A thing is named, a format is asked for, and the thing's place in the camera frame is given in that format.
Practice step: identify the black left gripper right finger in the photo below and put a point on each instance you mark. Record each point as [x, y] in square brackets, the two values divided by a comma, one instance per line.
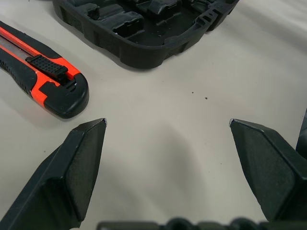
[271, 172]

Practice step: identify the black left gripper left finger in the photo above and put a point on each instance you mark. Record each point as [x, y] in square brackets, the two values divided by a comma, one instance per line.
[60, 182]

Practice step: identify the orange and black utility knife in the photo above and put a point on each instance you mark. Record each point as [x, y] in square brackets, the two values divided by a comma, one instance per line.
[55, 81]

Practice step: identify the black tool case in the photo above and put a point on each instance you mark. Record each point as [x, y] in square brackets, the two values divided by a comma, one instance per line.
[148, 45]

